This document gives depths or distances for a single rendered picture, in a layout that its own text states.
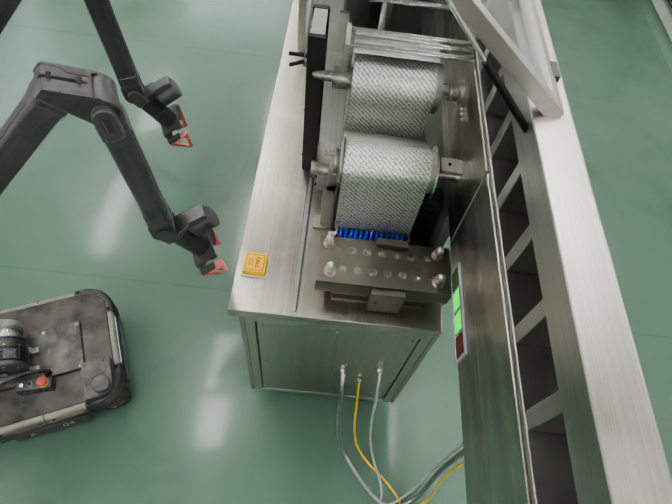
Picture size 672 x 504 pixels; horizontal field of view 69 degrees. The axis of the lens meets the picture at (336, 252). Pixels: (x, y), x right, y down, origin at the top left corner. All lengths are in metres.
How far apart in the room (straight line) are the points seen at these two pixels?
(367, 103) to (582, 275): 0.86
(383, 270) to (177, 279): 1.43
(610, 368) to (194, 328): 2.03
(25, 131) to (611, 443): 1.00
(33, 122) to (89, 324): 1.48
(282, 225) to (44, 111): 0.91
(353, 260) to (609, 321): 0.83
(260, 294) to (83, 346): 1.01
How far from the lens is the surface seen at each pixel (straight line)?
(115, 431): 2.42
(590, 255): 0.85
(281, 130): 1.96
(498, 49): 0.92
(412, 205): 1.42
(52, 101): 0.94
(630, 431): 0.75
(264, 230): 1.65
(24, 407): 2.32
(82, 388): 2.26
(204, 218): 1.24
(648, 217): 3.60
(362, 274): 1.43
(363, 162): 1.32
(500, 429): 1.00
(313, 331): 1.59
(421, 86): 1.45
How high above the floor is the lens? 2.26
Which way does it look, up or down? 57 degrees down
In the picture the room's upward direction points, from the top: 10 degrees clockwise
